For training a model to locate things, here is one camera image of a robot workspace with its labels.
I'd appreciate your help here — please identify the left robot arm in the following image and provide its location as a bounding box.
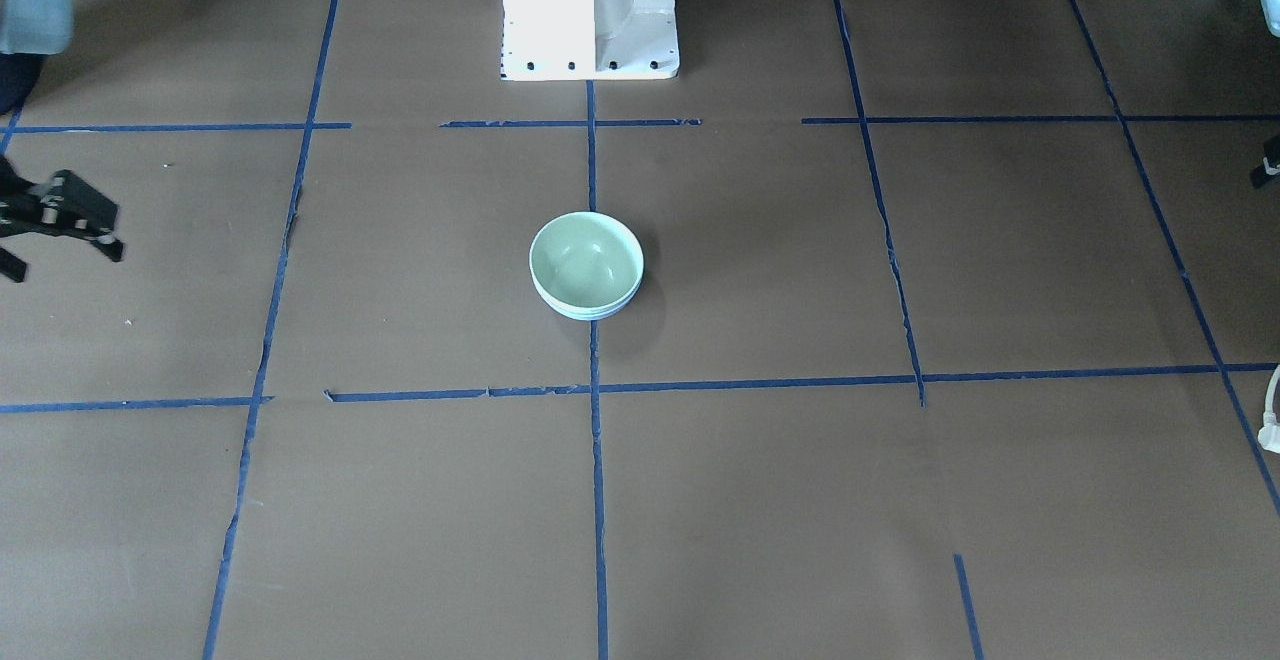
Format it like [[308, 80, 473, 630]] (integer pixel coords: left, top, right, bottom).
[[1251, 0, 1279, 191]]

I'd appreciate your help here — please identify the green bowl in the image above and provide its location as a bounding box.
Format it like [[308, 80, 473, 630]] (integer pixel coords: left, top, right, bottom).
[[527, 212, 645, 306]]

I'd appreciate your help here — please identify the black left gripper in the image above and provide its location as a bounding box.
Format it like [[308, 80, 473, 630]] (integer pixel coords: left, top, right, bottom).
[[1251, 136, 1280, 191]]

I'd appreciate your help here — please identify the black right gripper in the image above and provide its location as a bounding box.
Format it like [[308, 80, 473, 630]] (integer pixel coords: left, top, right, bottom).
[[0, 155, 125, 283]]

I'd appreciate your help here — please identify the white toaster power cable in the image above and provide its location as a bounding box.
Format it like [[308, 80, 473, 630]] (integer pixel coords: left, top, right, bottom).
[[1257, 365, 1280, 455]]

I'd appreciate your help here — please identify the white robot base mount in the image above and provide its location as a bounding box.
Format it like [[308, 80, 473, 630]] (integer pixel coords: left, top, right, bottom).
[[499, 0, 681, 82]]

